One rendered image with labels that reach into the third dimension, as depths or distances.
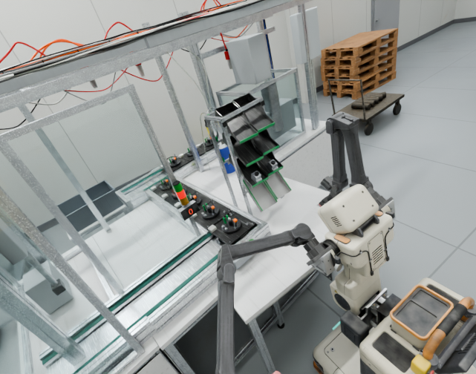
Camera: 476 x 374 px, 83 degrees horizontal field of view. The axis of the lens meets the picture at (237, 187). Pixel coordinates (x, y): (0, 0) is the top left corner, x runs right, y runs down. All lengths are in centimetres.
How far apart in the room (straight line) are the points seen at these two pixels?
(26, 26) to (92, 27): 79
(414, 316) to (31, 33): 499
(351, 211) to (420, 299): 52
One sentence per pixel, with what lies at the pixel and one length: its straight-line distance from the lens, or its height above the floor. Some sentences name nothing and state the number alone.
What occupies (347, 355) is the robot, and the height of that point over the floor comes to 28.
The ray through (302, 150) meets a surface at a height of 77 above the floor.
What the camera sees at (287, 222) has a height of 86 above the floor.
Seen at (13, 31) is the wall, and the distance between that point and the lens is 497.
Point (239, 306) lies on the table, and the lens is 159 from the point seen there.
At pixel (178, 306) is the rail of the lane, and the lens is 166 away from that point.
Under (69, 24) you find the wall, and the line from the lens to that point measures 499.
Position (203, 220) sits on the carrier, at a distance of 201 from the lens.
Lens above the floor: 215
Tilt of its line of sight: 32 degrees down
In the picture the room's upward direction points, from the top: 17 degrees counter-clockwise
